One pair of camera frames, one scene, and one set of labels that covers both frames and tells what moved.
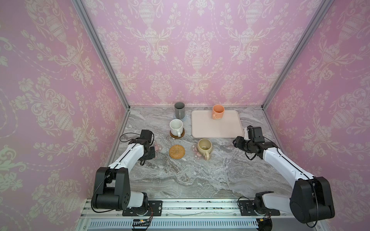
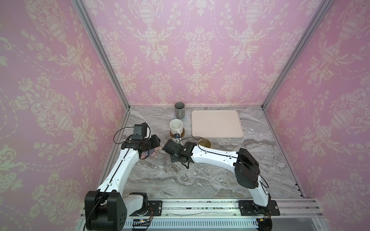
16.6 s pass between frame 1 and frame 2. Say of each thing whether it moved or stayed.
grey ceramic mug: stayed
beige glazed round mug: stayed
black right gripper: moved
